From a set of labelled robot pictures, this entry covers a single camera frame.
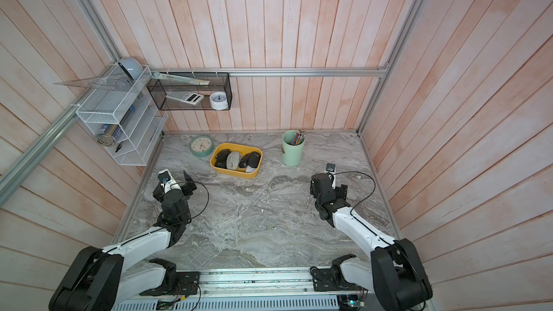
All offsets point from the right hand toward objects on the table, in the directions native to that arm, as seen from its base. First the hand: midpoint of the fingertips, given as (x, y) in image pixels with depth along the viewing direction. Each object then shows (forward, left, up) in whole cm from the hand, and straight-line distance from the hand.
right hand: (329, 181), depth 89 cm
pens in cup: (+18, +12, +7) cm, 23 cm away
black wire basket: (+41, +50, +21) cm, 68 cm away
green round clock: (+24, +62, -6) cm, 67 cm away
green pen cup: (+17, +15, -4) cm, 23 cm away
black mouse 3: (+14, +34, -3) cm, 36 cm away
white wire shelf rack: (+18, +88, +27) cm, 93 cm away
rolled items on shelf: (+4, +83, +23) cm, 86 cm away
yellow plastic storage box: (+21, +40, -5) cm, 45 cm away
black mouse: (+14, +50, -4) cm, 52 cm away
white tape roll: (+29, +49, +19) cm, 60 cm away
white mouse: (+10, +36, -6) cm, 37 cm away
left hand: (-3, +63, +6) cm, 63 cm away
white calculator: (+33, +64, +18) cm, 75 cm away
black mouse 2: (+14, +39, -6) cm, 41 cm away
